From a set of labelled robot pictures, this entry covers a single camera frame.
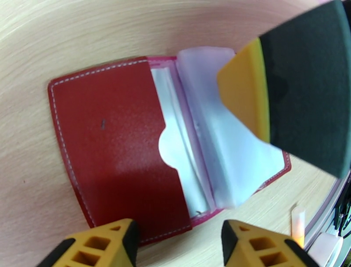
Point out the orange pencil with clear cap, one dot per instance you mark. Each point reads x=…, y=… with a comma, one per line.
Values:
x=298, y=225

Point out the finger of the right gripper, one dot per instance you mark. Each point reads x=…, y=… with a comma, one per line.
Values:
x=307, y=82

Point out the red leather card holder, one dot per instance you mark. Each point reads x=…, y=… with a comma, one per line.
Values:
x=109, y=123

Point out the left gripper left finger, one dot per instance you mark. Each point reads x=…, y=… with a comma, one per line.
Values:
x=109, y=247

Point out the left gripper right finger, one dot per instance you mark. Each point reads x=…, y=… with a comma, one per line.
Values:
x=260, y=249

